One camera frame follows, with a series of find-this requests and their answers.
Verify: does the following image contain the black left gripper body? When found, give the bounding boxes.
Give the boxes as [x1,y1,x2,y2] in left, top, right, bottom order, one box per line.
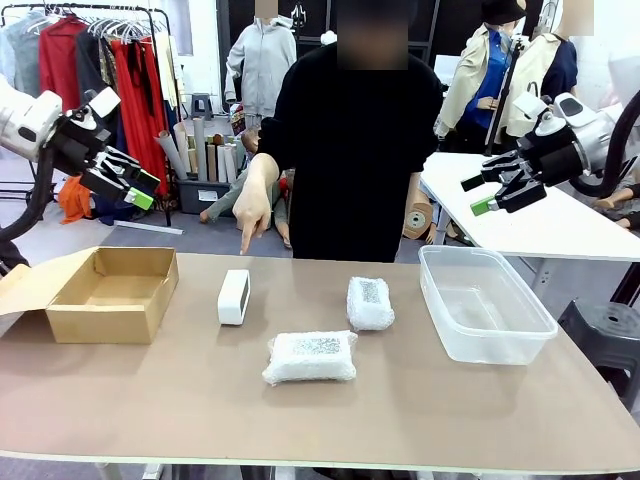
[49,107,112,175]

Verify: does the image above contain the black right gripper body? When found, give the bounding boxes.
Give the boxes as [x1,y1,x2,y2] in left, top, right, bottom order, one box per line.
[517,119,585,190]

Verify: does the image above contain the unwrapped white clock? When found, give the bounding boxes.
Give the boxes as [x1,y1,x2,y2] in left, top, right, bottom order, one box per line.
[217,269,252,327]

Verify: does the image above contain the small bubble-wrapped clock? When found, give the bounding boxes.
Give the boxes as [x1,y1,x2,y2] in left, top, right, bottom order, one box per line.
[346,276,395,332]

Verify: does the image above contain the large bubble-wrapped clock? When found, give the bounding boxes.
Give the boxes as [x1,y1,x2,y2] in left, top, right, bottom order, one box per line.
[261,329,359,386]

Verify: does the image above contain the person's right hand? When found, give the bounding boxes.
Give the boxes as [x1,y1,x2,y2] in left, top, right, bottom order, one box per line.
[232,171,280,257]

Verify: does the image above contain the white background table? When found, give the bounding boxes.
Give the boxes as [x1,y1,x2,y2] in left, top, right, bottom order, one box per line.
[418,152,640,299]

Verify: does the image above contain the grey tilted paper roll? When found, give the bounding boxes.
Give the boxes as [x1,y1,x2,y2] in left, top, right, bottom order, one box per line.
[154,130,189,181]

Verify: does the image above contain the orange cloth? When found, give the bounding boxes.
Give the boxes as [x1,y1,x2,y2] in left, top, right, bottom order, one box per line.
[58,175,94,225]

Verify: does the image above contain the red pleated dress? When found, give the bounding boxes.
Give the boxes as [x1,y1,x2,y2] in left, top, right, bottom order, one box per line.
[110,39,170,196]

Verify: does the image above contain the grey storage bin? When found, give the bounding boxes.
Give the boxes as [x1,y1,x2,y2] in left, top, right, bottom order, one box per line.
[175,177,236,216]

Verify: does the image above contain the cream paper roll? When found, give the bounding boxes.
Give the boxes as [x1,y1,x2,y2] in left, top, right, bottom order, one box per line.
[173,122,194,174]

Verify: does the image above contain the lying bare mannequin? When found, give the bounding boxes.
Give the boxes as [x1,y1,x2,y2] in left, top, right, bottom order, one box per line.
[593,182,640,230]

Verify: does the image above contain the black tripod pole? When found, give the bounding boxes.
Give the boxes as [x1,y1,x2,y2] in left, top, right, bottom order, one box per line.
[485,37,527,156]

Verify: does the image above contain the tall grey tube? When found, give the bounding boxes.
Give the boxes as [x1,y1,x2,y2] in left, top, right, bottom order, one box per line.
[192,117,208,183]

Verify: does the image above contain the seated mannequin in green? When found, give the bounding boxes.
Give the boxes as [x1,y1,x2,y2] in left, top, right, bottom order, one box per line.
[199,127,294,250]

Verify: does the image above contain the black hanging garment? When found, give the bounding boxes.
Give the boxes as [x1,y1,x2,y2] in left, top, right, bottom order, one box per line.
[74,32,122,151]

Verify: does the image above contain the mannequin in navy shirt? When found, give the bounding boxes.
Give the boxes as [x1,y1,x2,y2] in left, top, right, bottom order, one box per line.
[504,0,581,139]

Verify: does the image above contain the red coat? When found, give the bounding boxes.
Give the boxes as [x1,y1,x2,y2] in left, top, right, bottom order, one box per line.
[38,17,81,99]

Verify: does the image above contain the mannequin in beige coat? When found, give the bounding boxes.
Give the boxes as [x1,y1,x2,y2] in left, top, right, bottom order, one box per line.
[435,0,521,151]

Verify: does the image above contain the small grey stool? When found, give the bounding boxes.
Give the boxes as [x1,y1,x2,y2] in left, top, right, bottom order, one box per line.
[189,93,214,121]

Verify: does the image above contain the tan paper roll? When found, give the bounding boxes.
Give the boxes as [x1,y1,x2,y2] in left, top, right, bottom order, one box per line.
[401,172,436,242]

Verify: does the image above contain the light grey garments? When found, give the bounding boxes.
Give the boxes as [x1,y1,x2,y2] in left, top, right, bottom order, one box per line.
[0,12,42,99]

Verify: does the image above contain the brown cardboard box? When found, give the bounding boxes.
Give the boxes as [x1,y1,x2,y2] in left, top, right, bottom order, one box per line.
[0,246,180,345]

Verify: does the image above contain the person in black sweater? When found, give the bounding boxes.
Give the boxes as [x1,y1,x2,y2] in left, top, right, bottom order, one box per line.
[257,0,446,265]

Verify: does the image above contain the clear plastic container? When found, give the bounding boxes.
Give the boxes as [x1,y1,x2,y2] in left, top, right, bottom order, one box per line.
[417,244,559,366]

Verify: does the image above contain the black plastic stool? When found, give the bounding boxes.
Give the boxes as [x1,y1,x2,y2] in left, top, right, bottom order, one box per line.
[557,298,640,401]

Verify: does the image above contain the white floor rail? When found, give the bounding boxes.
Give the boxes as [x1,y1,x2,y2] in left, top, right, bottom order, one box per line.
[114,222,184,236]

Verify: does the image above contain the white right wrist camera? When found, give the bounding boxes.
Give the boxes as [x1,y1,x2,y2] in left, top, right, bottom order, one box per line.
[513,92,549,122]

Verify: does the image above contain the black left arm hose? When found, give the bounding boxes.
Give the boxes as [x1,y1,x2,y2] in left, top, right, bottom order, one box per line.
[0,144,57,241]

